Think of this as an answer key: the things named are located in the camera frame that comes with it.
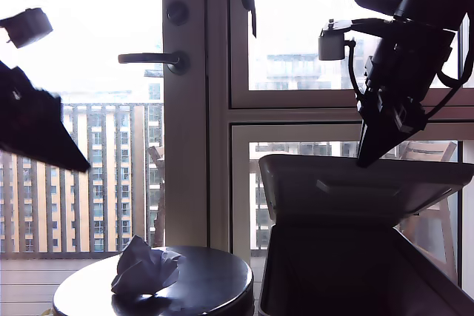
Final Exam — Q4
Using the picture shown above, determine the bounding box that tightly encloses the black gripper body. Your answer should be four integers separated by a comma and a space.
356, 21, 457, 135

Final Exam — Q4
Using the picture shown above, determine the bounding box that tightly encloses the grey recycling bin lid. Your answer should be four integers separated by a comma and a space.
258, 152, 474, 226

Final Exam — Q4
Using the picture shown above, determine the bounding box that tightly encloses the white paper ball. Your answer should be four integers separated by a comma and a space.
110, 234, 185, 297

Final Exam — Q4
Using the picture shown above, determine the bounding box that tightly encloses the grey recycling bin body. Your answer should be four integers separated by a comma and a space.
258, 218, 474, 316

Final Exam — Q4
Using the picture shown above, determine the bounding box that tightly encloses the beige high-rise building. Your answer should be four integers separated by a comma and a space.
0, 103, 164, 254

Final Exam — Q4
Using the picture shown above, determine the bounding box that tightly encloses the white glazed balcony door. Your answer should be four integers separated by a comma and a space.
0, 0, 208, 258

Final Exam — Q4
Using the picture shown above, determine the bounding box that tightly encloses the round dark door lock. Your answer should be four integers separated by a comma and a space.
165, 0, 190, 27

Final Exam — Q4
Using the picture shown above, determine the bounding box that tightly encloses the round dark side table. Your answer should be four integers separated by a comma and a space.
53, 245, 255, 316

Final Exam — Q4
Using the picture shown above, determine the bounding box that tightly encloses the black cable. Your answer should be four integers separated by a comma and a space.
344, 38, 370, 104
421, 8, 474, 119

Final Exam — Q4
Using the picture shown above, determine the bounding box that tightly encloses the arm grey camera box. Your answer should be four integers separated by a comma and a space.
0, 7, 54, 50
317, 18, 394, 61

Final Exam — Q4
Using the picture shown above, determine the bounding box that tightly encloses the dark lever door handle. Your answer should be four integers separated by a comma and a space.
117, 50, 192, 75

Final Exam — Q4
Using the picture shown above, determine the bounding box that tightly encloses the white window frame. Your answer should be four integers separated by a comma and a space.
205, 0, 474, 287

